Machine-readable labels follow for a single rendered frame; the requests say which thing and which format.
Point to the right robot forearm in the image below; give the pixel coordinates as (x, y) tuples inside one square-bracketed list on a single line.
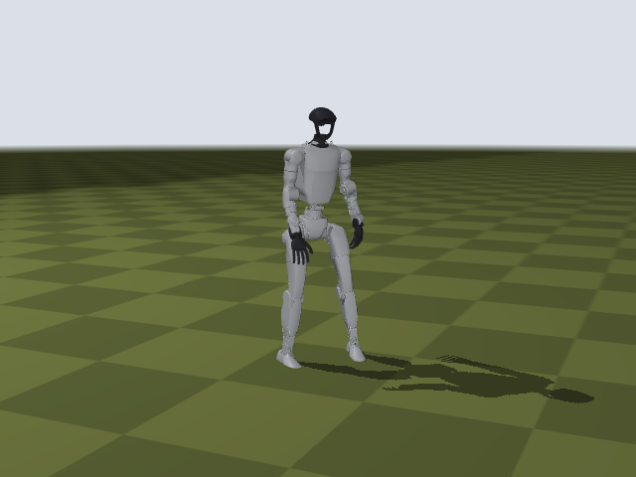
[(290, 208)]

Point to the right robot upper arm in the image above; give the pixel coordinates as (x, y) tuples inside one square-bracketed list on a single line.
[(292, 158)]

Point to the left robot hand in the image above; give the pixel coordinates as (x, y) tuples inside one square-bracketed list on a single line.
[(358, 233)]

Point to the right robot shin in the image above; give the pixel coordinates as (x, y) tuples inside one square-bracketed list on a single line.
[(290, 317)]

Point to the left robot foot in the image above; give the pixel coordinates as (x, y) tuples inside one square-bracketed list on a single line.
[(355, 352)]

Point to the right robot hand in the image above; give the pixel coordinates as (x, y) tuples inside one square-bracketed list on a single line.
[(299, 244)]

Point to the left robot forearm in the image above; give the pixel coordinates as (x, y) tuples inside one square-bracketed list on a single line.
[(353, 207)]

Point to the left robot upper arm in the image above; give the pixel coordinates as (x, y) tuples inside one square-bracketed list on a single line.
[(347, 186)]

